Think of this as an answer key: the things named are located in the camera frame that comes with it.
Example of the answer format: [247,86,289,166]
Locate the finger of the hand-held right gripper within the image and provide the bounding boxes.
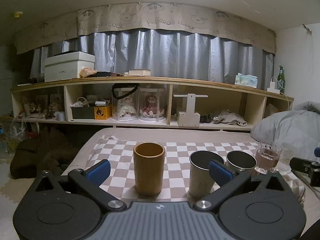
[290,147,320,186]

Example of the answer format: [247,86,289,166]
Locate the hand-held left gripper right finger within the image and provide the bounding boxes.
[194,159,293,211]

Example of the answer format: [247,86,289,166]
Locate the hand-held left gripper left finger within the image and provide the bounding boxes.
[26,159,127,212]

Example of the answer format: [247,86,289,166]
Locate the large steel cup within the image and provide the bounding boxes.
[189,151,226,198]

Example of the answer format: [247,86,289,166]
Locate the small steel cup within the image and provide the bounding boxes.
[226,151,258,175]

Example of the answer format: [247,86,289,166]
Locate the brown bamboo cup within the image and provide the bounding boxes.
[133,142,166,195]

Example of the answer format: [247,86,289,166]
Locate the clear glass cup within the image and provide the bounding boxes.
[255,140,283,174]

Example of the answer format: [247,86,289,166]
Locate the checkered blanket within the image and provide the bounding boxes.
[86,134,306,207]

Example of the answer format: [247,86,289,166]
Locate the grey duvet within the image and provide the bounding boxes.
[251,101,320,161]

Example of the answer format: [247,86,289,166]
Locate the crumpled grey cloth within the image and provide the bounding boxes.
[212,109,248,127]

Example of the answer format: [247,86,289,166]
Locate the yellow box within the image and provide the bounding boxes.
[94,104,112,120]

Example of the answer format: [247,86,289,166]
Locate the dark green storage box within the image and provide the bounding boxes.
[70,105,95,120]

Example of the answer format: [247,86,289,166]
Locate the dark brown cloth heap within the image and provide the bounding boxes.
[9,129,84,179]

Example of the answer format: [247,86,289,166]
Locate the white wooden stand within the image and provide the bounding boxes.
[173,93,209,127]

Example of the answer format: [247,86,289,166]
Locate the clear doll case pink doll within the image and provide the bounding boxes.
[138,86,167,123]

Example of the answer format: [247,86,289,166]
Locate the white power adapter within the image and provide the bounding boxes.
[267,78,281,93]

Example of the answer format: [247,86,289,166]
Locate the small figurine photo frames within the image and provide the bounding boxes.
[22,94,63,118]

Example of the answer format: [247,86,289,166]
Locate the green glass bottle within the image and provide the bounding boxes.
[277,65,286,94]

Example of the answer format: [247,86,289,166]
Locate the clear plastic bags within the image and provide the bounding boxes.
[0,119,27,157]

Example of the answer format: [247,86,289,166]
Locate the tissue pack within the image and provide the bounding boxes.
[234,73,258,88]

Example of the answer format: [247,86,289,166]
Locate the dark flat case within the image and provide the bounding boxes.
[96,71,123,78]

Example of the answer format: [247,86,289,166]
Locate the crumpled brown bag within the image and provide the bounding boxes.
[80,67,97,78]

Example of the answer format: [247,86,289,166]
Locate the long wooden shelf unit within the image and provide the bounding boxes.
[10,76,295,132]

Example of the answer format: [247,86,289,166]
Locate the white cardboard box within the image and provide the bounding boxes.
[44,62,95,82]
[45,51,96,67]

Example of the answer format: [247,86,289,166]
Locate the thick book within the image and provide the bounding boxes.
[128,69,151,77]

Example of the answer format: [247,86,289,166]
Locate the grey curtain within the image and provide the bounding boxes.
[29,28,275,91]

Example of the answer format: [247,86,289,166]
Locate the beige printed valance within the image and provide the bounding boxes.
[13,1,277,55]

